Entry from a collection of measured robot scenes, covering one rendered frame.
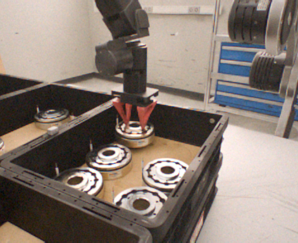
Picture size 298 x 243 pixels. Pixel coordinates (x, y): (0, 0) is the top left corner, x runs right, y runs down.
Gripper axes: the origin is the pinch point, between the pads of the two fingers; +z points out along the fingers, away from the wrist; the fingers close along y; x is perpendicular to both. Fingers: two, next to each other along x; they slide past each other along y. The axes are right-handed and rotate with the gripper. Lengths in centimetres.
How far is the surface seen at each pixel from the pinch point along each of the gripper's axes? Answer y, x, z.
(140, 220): 19.9, -30.8, -4.7
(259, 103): 16, 177, 50
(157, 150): 7.0, -0.5, 5.9
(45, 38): -282, 211, 25
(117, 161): 3.6, -13.1, 2.9
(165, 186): 16.4, -15.8, 2.3
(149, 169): 11.1, -12.4, 2.7
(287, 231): 39.2, 2.1, 18.1
